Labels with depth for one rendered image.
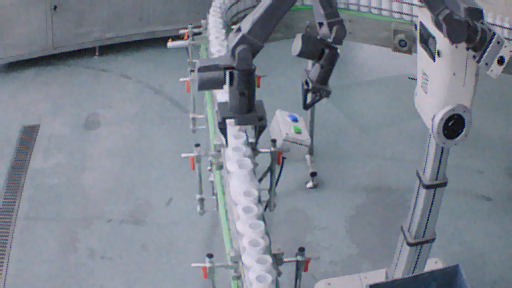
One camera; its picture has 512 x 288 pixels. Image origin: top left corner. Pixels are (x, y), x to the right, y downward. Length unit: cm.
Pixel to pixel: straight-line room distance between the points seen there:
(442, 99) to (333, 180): 187
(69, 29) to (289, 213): 255
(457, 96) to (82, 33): 371
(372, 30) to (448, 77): 147
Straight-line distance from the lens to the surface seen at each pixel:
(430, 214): 208
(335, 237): 316
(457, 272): 170
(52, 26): 498
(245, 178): 153
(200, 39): 250
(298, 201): 338
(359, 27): 314
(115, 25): 491
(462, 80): 174
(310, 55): 169
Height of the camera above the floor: 208
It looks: 33 degrees down
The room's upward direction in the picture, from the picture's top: straight up
